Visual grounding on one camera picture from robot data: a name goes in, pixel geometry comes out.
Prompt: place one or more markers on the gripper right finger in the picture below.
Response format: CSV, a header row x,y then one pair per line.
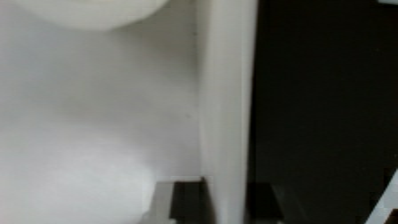
x,y
384,213

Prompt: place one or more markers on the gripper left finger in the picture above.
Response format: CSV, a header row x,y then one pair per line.
x,y
180,204

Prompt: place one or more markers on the white square table top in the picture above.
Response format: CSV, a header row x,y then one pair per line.
x,y
125,106

